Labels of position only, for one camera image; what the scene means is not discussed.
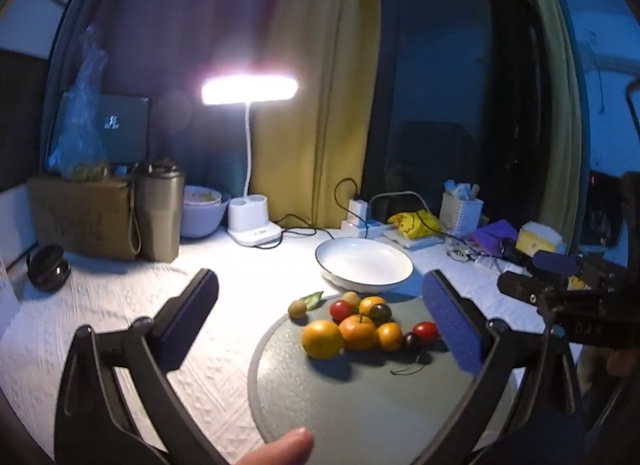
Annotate yellow snack bag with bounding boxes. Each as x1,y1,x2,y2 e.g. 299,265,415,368
387,210,446,238

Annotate person's right hand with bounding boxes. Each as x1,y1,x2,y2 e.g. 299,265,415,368
607,347,640,376

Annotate white desk lamp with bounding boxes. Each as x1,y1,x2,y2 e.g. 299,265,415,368
201,75,300,248

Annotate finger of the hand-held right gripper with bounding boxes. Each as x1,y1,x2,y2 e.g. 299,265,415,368
497,271,556,307
531,251,583,278

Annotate yellow curtain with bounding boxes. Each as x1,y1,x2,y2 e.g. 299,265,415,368
252,0,383,230

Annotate pale purple bowl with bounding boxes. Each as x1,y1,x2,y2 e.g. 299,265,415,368
180,192,232,239

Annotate white plate with dark rim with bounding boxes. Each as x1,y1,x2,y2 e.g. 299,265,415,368
315,238,414,294

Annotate dark green box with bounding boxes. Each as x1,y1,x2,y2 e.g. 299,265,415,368
55,92,151,170

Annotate grey metal tumbler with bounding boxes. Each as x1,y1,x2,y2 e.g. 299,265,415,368
129,157,185,263

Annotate white bowl with food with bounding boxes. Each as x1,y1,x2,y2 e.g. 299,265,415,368
182,186,222,206

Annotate purple cloth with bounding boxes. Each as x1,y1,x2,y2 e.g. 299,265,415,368
462,219,521,253

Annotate large orange tangerine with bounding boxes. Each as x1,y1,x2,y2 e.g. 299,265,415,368
301,320,346,361

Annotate blue plastic bag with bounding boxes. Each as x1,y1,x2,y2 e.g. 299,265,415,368
47,27,113,180

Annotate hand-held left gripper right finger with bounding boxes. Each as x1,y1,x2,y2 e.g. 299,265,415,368
415,270,583,465

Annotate thin wire glasses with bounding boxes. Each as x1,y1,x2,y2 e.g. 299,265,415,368
446,245,501,266

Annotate white cable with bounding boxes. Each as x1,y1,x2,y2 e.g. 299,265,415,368
369,191,431,216

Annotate grey purple curtain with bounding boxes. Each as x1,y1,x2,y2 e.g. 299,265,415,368
50,0,296,196

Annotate yellow sponge block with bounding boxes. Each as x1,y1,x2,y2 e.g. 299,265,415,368
515,221,566,255

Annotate pale green curtain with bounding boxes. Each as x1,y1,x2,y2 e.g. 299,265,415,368
515,0,586,246

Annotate black cable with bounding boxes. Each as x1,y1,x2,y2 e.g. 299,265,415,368
270,177,361,241

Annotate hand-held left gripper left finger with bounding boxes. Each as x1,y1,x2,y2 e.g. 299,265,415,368
54,269,221,465

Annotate black device with red light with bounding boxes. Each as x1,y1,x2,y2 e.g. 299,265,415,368
587,172,623,246

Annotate round grey placemat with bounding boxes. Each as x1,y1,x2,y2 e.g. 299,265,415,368
248,292,516,465

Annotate white power strip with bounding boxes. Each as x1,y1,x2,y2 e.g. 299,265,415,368
341,217,401,240

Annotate brown cardboard box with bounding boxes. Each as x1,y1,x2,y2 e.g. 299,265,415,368
27,176,142,262

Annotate flat white box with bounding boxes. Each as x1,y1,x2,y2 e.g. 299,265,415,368
385,231,445,250

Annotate white perforated basket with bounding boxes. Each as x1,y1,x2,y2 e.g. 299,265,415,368
439,191,485,238

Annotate small orange tangerine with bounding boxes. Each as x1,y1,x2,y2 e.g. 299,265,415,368
376,322,404,352

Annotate person's left hand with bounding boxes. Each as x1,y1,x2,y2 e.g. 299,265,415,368
235,427,315,465

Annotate black round case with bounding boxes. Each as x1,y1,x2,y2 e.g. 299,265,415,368
26,244,71,292

